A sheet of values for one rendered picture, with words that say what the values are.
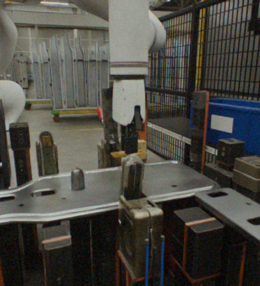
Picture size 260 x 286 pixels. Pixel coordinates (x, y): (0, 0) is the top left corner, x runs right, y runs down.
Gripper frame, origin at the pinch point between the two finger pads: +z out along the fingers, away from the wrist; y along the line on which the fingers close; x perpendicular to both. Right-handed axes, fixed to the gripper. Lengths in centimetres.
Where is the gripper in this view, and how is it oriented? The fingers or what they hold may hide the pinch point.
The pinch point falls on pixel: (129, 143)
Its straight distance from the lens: 68.3
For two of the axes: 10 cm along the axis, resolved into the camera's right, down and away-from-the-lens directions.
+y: 3.6, 2.5, -9.0
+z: 0.0, 9.6, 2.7
